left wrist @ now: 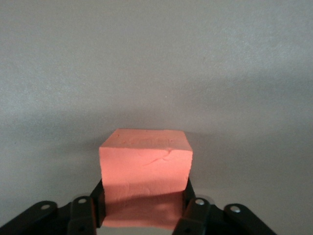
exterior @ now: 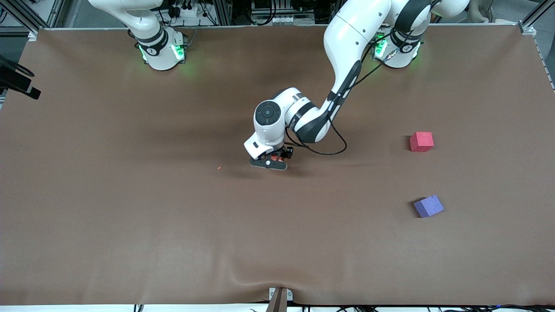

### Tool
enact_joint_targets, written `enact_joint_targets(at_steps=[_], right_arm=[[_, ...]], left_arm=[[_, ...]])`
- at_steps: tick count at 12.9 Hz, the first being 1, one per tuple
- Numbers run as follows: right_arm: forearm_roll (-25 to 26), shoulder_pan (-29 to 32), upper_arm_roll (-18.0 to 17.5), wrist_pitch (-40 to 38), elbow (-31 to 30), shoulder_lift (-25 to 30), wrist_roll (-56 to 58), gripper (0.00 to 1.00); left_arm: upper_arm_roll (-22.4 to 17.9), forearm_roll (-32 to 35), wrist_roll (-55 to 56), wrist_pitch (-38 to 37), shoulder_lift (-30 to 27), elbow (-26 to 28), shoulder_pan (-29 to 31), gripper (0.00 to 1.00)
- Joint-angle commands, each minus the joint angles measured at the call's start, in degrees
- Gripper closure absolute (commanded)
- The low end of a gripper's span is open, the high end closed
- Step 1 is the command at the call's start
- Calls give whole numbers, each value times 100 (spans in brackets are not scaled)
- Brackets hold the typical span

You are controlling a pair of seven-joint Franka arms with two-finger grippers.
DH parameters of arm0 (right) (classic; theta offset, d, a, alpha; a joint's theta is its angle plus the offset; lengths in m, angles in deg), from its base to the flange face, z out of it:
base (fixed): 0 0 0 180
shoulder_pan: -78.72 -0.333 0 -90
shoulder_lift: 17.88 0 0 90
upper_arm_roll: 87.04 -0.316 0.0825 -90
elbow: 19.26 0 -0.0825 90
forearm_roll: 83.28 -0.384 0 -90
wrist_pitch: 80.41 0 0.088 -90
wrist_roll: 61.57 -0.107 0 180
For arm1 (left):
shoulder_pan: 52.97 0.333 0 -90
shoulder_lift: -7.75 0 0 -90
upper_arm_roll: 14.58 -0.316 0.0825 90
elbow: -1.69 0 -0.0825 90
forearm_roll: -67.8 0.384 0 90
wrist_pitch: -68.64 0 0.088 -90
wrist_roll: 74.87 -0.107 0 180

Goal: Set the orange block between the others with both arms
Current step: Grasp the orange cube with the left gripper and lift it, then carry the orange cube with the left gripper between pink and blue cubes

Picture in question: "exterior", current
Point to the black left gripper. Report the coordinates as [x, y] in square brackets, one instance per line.
[287, 152]

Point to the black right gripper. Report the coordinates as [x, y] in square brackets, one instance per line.
[13, 79]

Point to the orange foam cube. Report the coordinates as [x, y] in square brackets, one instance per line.
[274, 158]

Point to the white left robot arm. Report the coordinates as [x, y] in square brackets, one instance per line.
[347, 39]

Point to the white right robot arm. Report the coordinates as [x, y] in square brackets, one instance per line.
[160, 56]

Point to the white terminal block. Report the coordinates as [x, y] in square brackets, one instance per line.
[279, 20]

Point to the red foam cube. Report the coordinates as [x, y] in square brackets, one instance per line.
[421, 141]

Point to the metal table clamp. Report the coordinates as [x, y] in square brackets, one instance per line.
[279, 301]

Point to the purple foam cube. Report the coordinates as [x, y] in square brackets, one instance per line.
[428, 206]

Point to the brown table mat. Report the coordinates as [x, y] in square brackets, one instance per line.
[130, 225]

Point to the white power strip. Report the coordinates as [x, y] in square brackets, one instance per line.
[186, 12]

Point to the aluminium frame profile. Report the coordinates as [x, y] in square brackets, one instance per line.
[21, 15]
[537, 14]

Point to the aluminium frame post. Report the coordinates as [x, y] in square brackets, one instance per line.
[223, 13]

